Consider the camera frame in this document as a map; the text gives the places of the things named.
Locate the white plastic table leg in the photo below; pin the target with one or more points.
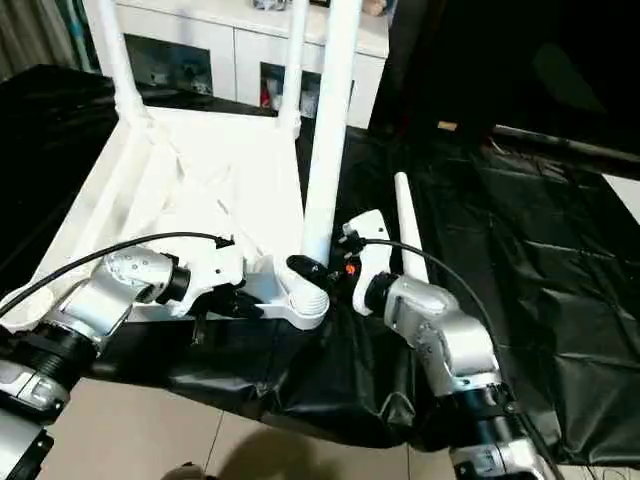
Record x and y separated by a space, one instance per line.
120 60
292 65
330 125
409 220

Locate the white plastic table top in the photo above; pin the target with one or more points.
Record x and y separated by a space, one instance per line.
200 150

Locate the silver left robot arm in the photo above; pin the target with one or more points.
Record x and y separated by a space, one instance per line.
110 290

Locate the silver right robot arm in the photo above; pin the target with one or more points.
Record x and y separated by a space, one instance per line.
440 330

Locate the black plastic mat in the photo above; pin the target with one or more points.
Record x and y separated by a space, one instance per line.
500 275

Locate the small yellow label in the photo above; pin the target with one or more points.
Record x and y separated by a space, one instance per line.
446 125

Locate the red item in cabinet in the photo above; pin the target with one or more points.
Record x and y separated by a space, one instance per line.
265 95

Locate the white cabinet with glass doors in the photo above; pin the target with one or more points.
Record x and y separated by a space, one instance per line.
240 45

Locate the brown plush toy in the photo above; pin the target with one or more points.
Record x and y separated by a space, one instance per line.
374 6

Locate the small patterned ornament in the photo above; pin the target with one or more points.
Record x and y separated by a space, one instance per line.
270 4

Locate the dark cabinet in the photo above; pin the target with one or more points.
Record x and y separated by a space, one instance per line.
500 50

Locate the white board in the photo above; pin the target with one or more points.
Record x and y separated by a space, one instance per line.
625 195

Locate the grey curtain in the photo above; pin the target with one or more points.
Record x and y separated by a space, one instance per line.
35 35

